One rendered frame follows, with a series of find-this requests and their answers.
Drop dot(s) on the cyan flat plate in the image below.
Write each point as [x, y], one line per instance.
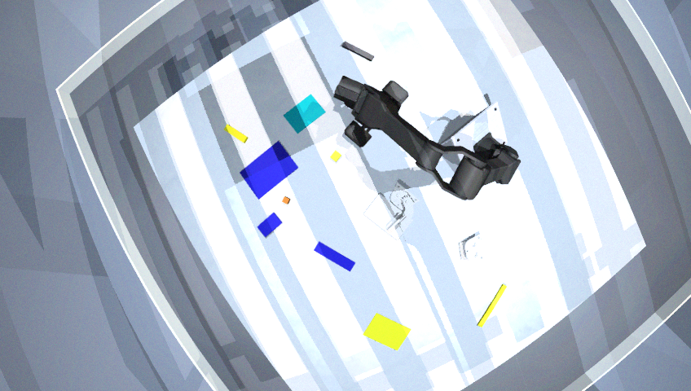
[303, 114]

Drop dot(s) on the dark grey flat bar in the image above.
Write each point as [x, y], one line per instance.
[358, 51]

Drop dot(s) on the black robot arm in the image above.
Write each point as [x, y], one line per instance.
[375, 110]

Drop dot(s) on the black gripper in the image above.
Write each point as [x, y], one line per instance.
[357, 133]

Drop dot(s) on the yellow flat bar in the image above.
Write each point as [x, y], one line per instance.
[235, 133]
[492, 305]

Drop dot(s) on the yellow flat rectangular plate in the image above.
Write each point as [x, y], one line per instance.
[386, 331]

